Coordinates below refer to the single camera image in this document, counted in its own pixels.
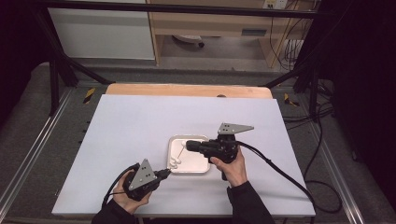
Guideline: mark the person's left hand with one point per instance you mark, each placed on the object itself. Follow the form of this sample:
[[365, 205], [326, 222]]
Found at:
[[127, 202]]

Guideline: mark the black metal frame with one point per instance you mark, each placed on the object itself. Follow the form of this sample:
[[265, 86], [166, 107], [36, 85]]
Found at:
[[186, 9]]

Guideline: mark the wooden table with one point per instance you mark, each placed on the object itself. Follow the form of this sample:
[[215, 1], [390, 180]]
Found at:
[[186, 90]]

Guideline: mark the white marshmallow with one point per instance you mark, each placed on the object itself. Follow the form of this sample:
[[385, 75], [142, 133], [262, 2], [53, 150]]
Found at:
[[173, 166], [178, 161], [172, 161]]

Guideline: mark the dark curtain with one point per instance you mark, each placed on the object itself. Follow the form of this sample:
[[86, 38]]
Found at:
[[18, 46], [367, 77]]

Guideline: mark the aluminium floor rail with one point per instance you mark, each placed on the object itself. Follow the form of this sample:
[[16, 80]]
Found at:
[[34, 146], [337, 174]]

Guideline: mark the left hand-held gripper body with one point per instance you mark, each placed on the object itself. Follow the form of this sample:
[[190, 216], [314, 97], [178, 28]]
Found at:
[[141, 179]]

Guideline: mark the square metal tray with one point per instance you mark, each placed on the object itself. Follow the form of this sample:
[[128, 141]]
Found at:
[[193, 163]]

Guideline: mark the thin wooden skewer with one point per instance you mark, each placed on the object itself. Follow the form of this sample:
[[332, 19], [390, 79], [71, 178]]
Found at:
[[181, 152]]

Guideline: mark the white cabinet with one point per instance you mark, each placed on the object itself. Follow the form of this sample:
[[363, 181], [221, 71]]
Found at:
[[102, 34]]

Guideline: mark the office chair base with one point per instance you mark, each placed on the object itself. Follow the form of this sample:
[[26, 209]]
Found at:
[[188, 39]]

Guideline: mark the light wooden desk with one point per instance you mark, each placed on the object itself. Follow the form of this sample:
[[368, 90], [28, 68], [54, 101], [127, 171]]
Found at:
[[211, 23]]

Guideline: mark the white power strip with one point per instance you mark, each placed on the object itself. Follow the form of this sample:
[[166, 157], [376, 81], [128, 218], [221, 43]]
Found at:
[[275, 3]]

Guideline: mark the person's right hand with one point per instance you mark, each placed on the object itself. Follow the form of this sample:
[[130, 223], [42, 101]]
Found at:
[[235, 172]]

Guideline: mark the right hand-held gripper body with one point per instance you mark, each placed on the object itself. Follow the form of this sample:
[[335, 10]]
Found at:
[[222, 147]]

